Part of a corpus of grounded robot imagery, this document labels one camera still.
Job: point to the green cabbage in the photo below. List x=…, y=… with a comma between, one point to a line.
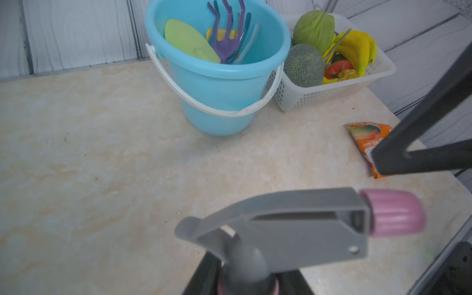
x=315, y=28

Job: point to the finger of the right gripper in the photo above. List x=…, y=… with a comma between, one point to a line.
x=392, y=157

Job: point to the dark green melon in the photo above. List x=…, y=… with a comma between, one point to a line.
x=305, y=66

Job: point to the yellow banana bunch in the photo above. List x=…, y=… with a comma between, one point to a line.
x=355, y=46

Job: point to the pink spray bottle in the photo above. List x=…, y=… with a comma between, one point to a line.
x=262, y=236

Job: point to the red tomato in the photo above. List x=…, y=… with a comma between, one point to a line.
x=334, y=70

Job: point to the light blue plastic bucket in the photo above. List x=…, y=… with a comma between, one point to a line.
x=219, y=99

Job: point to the light blue fork white handle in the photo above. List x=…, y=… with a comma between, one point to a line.
x=239, y=60

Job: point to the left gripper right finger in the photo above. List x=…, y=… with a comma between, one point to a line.
x=293, y=283

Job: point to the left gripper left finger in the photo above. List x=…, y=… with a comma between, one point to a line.
x=205, y=278

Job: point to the purple rake pink handle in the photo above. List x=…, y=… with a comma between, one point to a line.
x=227, y=49

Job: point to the orange snack packet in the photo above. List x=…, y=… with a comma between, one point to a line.
x=367, y=136

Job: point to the white plastic basket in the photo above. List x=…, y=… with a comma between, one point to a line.
x=289, y=96

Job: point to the green trowel wooden handle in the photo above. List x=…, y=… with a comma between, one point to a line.
x=188, y=40

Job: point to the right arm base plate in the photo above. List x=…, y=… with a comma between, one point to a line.
x=455, y=275

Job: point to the yellow toy shovel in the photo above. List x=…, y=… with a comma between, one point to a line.
x=221, y=34

